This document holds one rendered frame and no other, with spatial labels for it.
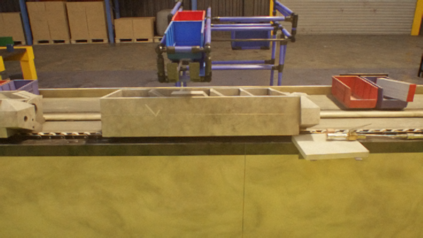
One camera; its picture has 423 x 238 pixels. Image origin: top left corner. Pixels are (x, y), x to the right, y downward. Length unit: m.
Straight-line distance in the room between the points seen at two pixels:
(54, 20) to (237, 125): 10.24
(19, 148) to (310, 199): 1.57
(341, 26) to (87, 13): 8.69
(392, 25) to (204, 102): 12.22
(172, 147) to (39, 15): 10.32
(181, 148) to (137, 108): 0.30
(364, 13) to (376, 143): 11.29
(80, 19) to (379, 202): 10.24
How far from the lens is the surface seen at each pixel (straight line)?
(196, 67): 1.38
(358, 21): 12.91
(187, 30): 1.72
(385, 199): 2.04
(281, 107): 1.59
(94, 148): 1.73
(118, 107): 1.62
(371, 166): 1.87
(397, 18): 13.55
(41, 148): 1.84
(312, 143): 1.60
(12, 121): 1.82
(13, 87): 2.76
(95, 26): 11.02
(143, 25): 10.60
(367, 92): 2.40
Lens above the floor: 1.48
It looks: 22 degrees down
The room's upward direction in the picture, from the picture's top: 1 degrees counter-clockwise
